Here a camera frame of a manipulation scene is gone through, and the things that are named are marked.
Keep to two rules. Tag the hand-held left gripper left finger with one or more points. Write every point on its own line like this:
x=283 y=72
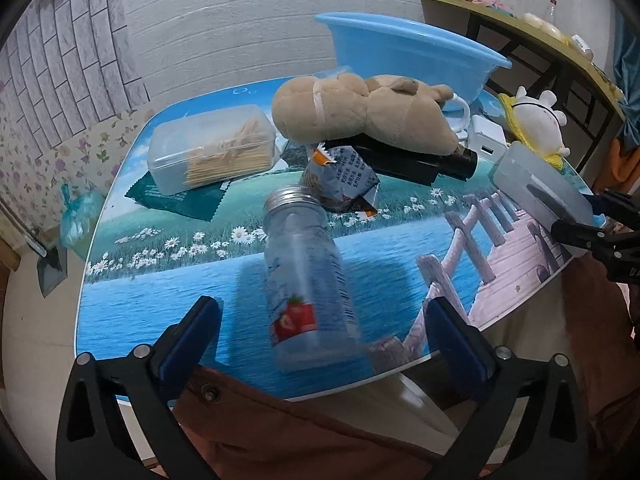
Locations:
x=192 y=340

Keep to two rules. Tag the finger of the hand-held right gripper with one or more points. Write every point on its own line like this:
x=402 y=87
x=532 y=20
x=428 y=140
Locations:
x=575 y=232
x=617 y=203

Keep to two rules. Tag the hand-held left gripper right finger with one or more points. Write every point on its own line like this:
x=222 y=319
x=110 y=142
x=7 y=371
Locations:
x=452 y=340

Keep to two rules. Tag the white rabbit plush toy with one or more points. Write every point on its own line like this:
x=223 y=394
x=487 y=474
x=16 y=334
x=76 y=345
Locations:
x=537 y=120

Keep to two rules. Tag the clear bottle with metal lid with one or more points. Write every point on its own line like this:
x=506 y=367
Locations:
x=305 y=280

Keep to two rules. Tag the white charger plug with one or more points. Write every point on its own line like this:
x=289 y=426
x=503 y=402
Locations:
x=487 y=135

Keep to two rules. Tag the green foil packet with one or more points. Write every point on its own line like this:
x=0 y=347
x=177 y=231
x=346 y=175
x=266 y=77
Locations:
x=175 y=202

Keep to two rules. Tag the white plastic hook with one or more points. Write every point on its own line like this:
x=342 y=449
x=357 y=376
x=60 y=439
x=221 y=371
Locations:
x=462 y=110

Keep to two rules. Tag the blue plastic basin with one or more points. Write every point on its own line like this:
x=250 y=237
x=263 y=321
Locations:
x=400 y=50

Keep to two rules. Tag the blue curtain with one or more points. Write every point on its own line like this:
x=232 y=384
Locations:
x=627 y=70

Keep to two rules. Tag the grey dustpan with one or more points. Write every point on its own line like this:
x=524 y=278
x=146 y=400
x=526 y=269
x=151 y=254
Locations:
x=52 y=270

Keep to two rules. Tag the person's brown trousers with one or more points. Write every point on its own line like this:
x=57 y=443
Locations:
x=325 y=440

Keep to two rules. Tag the teal plastic bag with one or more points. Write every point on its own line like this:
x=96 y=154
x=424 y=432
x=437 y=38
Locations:
x=80 y=215

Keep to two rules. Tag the cream round object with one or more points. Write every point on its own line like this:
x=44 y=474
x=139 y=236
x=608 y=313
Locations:
x=554 y=30
x=535 y=19

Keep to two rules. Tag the black rectangular box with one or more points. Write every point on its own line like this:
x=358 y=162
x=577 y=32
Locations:
x=400 y=160

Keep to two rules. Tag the clear toothpick box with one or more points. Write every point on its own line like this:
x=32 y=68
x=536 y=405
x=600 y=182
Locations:
x=210 y=150

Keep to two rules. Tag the grey orange snack packet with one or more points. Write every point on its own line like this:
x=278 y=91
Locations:
x=345 y=175

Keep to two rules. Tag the small clear bottle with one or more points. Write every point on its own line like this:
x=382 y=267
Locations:
x=551 y=7

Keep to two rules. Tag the wooden side table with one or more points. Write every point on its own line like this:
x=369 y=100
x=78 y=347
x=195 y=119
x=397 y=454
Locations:
x=500 y=17

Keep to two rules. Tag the brown plush toy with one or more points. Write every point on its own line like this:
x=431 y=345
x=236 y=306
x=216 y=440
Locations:
x=350 y=110

